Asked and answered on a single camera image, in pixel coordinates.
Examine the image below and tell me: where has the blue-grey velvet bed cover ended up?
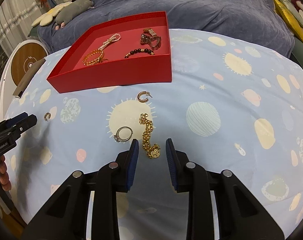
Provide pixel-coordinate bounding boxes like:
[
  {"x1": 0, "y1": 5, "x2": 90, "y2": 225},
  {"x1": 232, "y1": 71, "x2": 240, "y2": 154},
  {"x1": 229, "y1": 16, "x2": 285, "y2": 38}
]
[{"x1": 38, "y1": 0, "x2": 295, "y2": 57}]

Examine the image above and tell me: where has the white pearl necklace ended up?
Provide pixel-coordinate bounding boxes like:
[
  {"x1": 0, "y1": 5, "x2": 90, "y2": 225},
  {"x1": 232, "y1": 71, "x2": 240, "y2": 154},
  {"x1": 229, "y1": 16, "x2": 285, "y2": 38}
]
[{"x1": 97, "y1": 32, "x2": 122, "y2": 52}]

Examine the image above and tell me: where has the gold pendant chain bracelet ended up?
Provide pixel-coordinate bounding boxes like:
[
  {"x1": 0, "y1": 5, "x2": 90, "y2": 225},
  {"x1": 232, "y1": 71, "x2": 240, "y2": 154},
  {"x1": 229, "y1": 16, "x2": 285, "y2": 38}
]
[{"x1": 138, "y1": 113, "x2": 162, "y2": 159}]

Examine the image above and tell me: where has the red cardboard box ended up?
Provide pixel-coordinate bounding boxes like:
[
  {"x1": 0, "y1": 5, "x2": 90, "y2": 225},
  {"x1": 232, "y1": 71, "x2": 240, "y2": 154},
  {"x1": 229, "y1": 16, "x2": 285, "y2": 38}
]
[{"x1": 47, "y1": 11, "x2": 172, "y2": 93}]

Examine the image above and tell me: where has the person's left hand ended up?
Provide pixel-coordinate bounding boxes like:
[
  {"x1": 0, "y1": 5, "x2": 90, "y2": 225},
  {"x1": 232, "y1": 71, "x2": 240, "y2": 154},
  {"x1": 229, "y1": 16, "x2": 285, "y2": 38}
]
[{"x1": 0, "y1": 155, "x2": 12, "y2": 191}]

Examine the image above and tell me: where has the grey plush toy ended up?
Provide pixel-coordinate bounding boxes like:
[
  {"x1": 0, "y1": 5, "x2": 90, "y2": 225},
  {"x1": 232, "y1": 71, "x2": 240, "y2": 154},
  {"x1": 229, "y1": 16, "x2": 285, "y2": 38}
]
[{"x1": 55, "y1": 0, "x2": 94, "y2": 30}]

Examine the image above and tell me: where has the grey patterned pillow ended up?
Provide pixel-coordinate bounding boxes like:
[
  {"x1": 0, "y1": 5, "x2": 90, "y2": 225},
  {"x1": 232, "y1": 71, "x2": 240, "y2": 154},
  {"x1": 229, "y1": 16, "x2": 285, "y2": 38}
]
[{"x1": 280, "y1": 0, "x2": 303, "y2": 28}]

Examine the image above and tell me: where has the dark bead bracelet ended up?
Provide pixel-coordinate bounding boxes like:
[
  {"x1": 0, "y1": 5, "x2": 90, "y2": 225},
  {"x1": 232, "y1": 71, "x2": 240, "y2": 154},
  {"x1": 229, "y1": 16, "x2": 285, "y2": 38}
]
[{"x1": 124, "y1": 48, "x2": 156, "y2": 59}]

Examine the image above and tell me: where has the gold hoop earring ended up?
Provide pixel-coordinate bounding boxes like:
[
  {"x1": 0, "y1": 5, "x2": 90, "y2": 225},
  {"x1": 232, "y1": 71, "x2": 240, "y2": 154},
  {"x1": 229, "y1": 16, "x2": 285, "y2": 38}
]
[{"x1": 137, "y1": 91, "x2": 152, "y2": 103}]

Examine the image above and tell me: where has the silver gemstone ring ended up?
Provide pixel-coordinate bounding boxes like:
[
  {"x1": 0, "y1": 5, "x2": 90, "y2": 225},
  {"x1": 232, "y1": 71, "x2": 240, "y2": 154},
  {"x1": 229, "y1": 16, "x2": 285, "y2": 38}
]
[{"x1": 113, "y1": 126, "x2": 134, "y2": 143}]

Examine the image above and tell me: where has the gold wristwatch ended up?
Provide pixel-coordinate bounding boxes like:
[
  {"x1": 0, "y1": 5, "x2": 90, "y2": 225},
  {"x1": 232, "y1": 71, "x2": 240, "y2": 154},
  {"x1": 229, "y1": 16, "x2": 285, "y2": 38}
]
[{"x1": 143, "y1": 28, "x2": 157, "y2": 37}]

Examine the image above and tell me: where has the yellow pillow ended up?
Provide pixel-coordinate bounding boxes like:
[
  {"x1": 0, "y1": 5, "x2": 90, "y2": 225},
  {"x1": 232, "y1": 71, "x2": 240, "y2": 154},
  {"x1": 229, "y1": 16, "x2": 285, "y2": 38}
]
[{"x1": 273, "y1": 0, "x2": 303, "y2": 42}]

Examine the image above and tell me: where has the white lace curtain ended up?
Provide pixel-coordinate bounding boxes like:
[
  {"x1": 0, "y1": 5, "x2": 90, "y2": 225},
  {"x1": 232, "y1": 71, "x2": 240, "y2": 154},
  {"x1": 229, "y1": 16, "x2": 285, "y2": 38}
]
[{"x1": 0, "y1": 0, "x2": 51, "y2": 56}]

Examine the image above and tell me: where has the blue planet-print tablecloth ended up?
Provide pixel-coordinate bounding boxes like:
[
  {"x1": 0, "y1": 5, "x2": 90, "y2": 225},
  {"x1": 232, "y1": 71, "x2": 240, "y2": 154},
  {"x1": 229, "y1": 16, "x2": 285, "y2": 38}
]
[{"x1": 6, "y1": 29, "x2": 303, "y2": 239}]

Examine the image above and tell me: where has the cream flower plush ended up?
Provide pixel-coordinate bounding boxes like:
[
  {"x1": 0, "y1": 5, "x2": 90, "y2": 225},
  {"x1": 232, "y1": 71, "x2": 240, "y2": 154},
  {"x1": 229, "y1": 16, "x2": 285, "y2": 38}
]
[{"x1": 32, "y1": 2, "x2": 72, "y2": 27}]

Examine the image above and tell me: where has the round wooden white device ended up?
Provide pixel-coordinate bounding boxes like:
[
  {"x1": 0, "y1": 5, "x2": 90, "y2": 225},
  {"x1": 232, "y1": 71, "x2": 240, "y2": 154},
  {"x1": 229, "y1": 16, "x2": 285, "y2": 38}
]
[{"x1": 0, "y1": 40, "x2": 48, "y2": 121}]

